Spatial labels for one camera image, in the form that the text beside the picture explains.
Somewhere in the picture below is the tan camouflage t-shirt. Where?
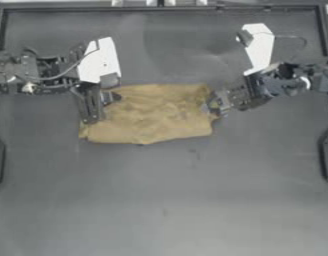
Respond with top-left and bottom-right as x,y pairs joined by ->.
77,83 -> 219,145

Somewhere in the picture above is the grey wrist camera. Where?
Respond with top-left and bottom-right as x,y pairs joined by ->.
99,73 -> 121,90
235,29 -> 255,48

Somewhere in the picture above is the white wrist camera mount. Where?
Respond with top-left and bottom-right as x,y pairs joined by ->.
76,36 -> 123,84
240,23 -> 276,77

